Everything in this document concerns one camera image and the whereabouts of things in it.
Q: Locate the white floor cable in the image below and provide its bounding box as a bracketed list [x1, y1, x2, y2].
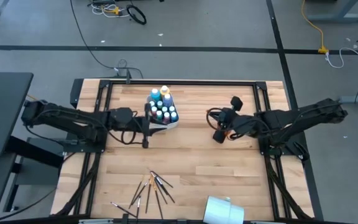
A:
[324, 47, 358, 78]

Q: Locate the white paper towel roll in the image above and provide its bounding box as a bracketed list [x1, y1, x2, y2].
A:
[203, 195, 245, 224]

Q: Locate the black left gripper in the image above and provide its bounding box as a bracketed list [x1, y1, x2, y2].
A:
[132, 103, 167, 149]

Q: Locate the large teal paint bottle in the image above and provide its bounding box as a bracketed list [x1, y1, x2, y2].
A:
[150, 88, 162, 102]

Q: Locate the silver bracket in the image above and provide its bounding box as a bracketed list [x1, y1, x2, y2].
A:
[78, 218, 114, 224]

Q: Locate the black side box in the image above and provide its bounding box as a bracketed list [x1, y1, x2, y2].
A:
[70, 78, 85, 109]

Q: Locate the bundle of paint brushes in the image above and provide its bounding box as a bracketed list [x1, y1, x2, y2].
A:
[151, 175, 164, 220]

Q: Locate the large purple paint bottle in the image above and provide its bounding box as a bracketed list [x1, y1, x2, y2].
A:
[162, 93, 173, 108]

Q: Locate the black desk leg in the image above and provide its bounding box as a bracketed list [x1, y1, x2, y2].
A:
[3, 135, 65, 214]

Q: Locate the black paintbrush silver ferrule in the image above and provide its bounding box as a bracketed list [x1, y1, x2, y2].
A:
[109, 201, 139, 218]
[154, 175, 174, 189]
[153, 179, 168, 205]
[131, 180, 150, 206]
[154, 176, 176, 204]
[152, 174, 168, 197]
[128, 181, 144, 210]

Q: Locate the black metal table frame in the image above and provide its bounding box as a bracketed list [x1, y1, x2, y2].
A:
[84, 79, 291, 219]

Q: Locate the white and yellow cable bundle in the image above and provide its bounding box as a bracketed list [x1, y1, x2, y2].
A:
[90, 1, 130, 19]

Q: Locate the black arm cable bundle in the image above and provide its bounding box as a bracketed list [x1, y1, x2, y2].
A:
[50, 151, 102, 218]
[264, 155, 315, 220]

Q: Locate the yellow floor cable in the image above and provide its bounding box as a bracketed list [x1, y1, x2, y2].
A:
[300, 0, 329, 54]

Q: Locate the black clamp post with cable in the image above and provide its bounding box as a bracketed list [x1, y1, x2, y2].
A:
[116, 58, 133, 85]

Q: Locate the long black floor cable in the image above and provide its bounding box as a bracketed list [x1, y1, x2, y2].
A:
[70, 0, 144, 79]

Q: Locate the white plastic bin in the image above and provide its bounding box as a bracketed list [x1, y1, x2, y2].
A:
[146, 92, 180, 131]

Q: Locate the black desk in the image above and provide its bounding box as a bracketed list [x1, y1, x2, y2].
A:
[0, 72, 34, 156]

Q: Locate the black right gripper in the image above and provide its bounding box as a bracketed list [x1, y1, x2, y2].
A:
[213, 96, 256, 144]

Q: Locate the coiled black cable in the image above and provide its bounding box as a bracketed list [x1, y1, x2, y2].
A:
[126, 4, 147, 26]

